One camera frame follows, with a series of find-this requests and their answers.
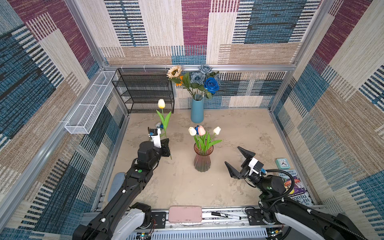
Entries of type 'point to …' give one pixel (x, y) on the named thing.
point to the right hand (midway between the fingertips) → (231, 155)
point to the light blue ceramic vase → (197, 113)
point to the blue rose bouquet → (194, 83)
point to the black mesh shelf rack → (142, 88)
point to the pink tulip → (202, 131)
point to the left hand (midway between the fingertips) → (168, 137)
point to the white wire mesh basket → (81, 121)
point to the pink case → (185, 214)
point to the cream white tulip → (192, 132)
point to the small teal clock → (283, 163)
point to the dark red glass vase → (202, 160)
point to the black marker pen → (227, 215)
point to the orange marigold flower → (180, 84)
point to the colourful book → (298, 192)
